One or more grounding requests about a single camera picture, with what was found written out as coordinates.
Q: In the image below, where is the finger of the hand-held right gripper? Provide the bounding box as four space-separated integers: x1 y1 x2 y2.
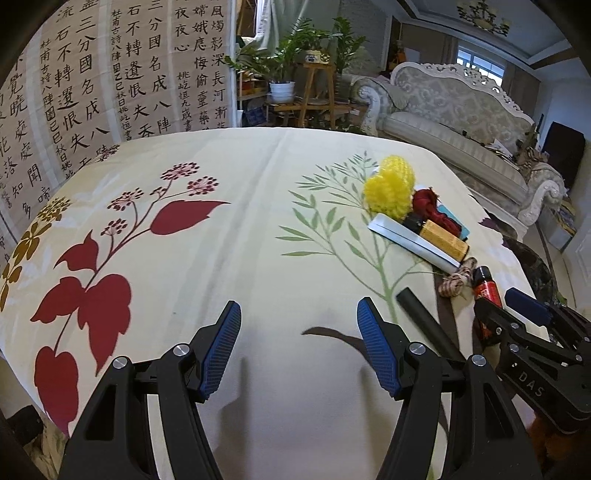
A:
505 287 570 334
475 299 527 346

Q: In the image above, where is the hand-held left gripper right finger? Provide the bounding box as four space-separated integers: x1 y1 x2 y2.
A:
356 296 543 480

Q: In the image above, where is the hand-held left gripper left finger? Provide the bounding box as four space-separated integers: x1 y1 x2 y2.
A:
58 300 243 480

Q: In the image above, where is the red bottle with black cap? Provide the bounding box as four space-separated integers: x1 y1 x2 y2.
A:
472 265 505 344

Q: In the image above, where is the black plastic tube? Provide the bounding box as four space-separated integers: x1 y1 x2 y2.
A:
396 288 465 363

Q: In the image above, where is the yellow foam net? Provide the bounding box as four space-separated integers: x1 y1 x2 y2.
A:
363 155 417 221

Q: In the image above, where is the orange bottle with black cap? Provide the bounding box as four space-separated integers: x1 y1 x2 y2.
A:
402 215 471 264

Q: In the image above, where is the floral tablecloth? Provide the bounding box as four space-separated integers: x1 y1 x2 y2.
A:
0 127 539 439

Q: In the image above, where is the white and teal packet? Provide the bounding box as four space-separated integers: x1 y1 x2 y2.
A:
438 206 471 243

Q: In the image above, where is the white flat tube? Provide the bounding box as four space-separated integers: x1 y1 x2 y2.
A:
368 212 462 274

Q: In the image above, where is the red yarn bundle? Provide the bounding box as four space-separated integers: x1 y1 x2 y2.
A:
412 187 462 236

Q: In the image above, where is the brown patterned cloth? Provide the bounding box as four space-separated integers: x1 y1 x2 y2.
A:
517 148 548 176

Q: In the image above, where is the black television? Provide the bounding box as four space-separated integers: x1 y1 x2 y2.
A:
540 121 587 190

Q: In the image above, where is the ornate cream sofa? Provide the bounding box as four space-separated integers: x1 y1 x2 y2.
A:
353 62 566 227

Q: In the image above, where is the leafy floor plant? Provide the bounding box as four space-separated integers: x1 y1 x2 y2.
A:
309 111 365 134

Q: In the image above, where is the window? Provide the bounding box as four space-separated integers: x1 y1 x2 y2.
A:
457 46 506 84

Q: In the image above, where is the white metal shelf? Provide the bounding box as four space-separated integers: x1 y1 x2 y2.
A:
238 74 273 125

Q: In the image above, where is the wooden plant stand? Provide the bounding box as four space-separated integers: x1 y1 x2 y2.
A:
265 60 356 130

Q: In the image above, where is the plant in white pot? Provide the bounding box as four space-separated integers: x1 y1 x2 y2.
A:
226 44 301 104

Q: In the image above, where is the gold chandelier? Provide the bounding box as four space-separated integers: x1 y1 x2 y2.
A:
456 0 512 35

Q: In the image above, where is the plant in patterned pot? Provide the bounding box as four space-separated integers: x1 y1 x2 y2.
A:
277 16 370 84

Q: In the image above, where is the calligraphy screen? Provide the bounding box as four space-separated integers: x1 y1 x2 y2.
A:
0 0 241 259

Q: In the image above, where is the braided brown string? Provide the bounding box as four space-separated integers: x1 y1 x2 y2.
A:
438 257 478 298

